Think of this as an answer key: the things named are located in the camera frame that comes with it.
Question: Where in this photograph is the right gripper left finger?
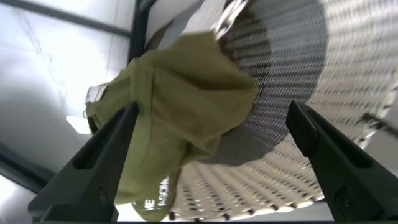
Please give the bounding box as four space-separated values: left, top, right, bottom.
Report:
27 101 140 222

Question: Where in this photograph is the black clothes rack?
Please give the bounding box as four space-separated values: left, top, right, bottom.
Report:
0 0 158 194

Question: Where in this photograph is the green shirt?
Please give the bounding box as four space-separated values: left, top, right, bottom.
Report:
83 30 259 222

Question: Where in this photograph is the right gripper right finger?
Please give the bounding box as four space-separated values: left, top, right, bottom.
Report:
285 100 398 222

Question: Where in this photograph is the white laundry basket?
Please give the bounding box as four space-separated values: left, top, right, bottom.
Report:
169 0 398 220

